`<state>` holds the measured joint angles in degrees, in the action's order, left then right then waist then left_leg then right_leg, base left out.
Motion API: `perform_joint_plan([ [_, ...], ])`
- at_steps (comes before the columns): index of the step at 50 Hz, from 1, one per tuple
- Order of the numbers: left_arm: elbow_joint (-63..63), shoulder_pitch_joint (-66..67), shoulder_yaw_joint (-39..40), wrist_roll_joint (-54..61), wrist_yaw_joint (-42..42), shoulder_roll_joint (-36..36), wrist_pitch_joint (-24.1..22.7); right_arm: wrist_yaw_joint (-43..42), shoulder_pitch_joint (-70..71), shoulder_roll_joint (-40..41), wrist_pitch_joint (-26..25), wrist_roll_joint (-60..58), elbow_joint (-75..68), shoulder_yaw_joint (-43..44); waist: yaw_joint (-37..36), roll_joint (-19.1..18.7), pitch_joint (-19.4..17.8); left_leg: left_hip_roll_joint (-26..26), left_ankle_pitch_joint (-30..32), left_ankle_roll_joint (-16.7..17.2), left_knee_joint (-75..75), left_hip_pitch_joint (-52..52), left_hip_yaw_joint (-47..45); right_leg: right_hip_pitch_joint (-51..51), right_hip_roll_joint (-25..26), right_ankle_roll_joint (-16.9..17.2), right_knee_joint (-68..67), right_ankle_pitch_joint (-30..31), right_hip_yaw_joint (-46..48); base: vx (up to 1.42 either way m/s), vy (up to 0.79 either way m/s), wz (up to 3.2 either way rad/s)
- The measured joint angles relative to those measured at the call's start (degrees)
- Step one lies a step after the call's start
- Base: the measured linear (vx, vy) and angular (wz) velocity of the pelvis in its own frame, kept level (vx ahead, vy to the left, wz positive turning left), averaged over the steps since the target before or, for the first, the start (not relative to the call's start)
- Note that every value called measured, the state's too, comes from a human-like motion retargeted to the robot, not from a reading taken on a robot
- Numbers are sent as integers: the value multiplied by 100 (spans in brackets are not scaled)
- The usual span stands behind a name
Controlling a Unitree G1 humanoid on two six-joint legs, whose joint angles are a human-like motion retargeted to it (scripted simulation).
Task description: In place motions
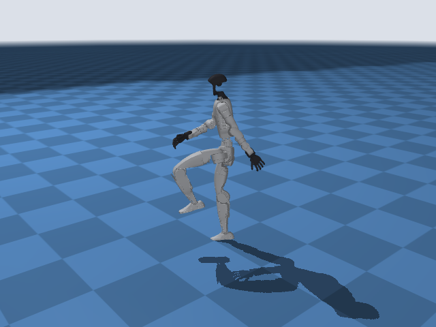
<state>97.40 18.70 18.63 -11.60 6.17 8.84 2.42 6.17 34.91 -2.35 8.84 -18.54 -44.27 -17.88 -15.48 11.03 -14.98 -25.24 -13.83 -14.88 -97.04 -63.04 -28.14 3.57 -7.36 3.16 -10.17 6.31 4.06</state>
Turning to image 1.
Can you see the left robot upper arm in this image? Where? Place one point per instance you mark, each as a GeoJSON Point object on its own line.
{"type": "Point", "coordinates": [224, 111]}

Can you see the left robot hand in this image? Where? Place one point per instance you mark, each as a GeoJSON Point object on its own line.
{"type": "Point", "coordinates": [255, 160]}

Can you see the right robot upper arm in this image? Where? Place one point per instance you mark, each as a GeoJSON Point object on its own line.
{"type": "Point", "coordinates": [211, 123]}

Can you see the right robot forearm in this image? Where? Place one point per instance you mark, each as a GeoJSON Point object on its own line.
{"type": "Point", "coordinates": [197, 131]}

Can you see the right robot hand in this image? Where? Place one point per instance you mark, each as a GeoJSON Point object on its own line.
{"type": "Point", "coordinates": [180, 137]}

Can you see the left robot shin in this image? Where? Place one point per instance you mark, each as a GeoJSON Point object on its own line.
{"type": "Point", "coordinates": [184, 184]}

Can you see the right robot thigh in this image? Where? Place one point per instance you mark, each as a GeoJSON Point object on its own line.
{"type": "Point", "coordinates": [221, 174]}

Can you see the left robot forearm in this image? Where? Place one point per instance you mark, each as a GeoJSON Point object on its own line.
{"type": "Point", "coordinates": [241, 140]}

